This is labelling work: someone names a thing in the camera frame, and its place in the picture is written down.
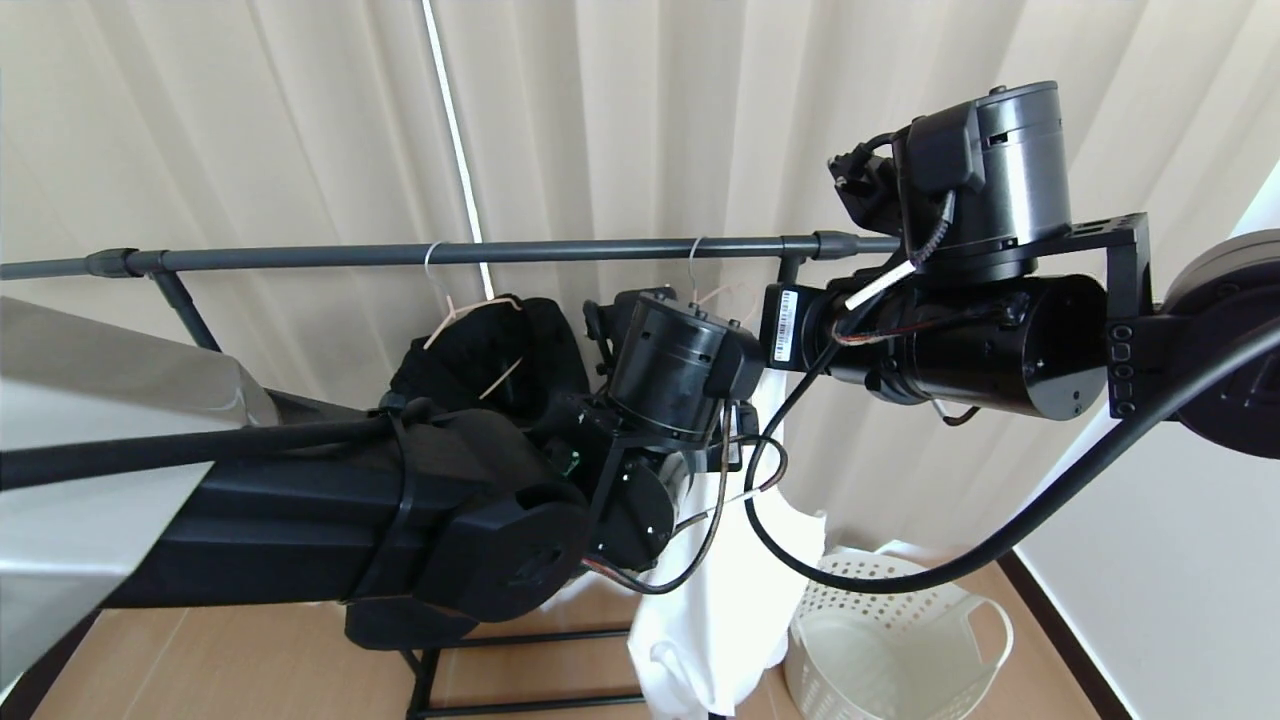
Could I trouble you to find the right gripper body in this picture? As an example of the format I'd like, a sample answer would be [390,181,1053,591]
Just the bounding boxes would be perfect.
[760,275,1109,421]

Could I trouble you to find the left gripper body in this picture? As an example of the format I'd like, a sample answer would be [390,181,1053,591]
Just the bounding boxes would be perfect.
[585,448,691,573]

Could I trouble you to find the white garment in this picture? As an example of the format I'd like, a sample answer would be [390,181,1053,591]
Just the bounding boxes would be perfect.
[628,370,829,720]

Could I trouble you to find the black shorts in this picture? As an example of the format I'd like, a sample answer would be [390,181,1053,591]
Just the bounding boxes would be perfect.
[388,296,593,441]

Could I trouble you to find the pink clothes hanger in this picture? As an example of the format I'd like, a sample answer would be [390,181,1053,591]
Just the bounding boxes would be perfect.
[686,237,763,333]
[422,243,527,401]

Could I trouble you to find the white laundry basket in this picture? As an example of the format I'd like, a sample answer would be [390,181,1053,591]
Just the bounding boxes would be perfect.
[783,548,1014,720]

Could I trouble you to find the black clothes rack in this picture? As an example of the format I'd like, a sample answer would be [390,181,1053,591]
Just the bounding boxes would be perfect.
[0,232,901,720]

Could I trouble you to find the beige curtain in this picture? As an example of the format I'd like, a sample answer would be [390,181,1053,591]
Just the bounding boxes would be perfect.
[0,0,1280,566]

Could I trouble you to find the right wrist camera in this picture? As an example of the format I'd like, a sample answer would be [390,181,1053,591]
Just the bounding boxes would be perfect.
[828,130,906,236]

